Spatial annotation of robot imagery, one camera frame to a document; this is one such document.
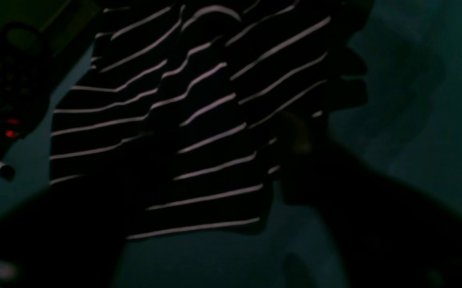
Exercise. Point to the navy white striped t-shirt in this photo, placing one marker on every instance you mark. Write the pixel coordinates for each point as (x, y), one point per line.
(174, 126)

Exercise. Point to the black mug with yellow leaves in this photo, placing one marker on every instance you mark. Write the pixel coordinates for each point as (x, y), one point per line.
(23, 81)

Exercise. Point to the teal table cloth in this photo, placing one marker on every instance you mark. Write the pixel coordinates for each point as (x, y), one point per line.
(393, 115)

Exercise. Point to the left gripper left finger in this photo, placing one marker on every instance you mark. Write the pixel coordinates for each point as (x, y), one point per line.
(70, 236)

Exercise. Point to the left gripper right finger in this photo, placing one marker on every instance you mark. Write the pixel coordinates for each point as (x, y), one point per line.
(388, 234)

